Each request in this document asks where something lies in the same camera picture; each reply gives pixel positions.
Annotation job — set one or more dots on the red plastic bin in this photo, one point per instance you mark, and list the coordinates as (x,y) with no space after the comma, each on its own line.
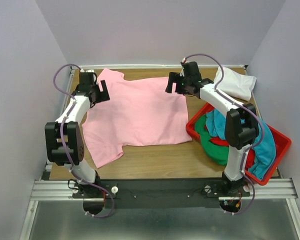
(282,144)

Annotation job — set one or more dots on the red t shirt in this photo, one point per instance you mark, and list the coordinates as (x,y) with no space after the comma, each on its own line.
(250,157)

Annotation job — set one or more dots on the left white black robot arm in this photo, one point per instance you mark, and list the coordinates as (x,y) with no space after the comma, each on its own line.
(64,142)

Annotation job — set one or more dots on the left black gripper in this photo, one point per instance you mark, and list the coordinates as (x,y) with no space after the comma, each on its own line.
(103,95)

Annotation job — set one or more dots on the blue t shirt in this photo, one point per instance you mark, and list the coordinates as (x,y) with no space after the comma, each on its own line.
(265,152)

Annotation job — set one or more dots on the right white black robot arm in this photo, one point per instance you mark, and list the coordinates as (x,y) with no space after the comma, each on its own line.
(243,129)

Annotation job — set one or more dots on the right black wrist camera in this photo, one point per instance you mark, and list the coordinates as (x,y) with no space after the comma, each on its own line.
(190,69)

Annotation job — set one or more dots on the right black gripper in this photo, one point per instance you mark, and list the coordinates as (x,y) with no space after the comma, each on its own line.
(174,77)

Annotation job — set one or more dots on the green t shirt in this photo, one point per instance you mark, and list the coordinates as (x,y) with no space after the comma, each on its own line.
(214,147)

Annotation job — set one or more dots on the pink t shirt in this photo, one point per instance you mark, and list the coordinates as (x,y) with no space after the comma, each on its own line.
(139,113)

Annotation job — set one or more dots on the folded white t shirt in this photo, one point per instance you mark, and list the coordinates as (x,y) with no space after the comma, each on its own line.
(234,84)

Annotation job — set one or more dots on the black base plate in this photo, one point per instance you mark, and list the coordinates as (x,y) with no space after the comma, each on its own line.
(160,192)

